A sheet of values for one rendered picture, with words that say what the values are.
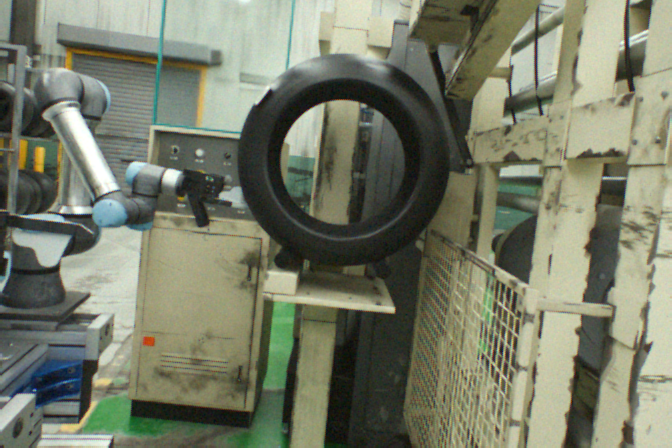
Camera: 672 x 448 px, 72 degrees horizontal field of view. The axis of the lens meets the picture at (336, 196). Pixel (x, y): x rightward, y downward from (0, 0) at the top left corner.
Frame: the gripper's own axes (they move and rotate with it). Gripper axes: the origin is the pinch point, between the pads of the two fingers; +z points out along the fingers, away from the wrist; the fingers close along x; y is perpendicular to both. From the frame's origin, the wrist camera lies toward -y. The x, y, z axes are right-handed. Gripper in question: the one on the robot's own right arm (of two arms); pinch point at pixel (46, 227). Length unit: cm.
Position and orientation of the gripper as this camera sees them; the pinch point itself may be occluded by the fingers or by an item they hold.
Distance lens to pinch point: 62.0
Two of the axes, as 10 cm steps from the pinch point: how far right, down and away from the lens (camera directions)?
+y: -1.5, 9.9, -0.8
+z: 9.5, 1.2, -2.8
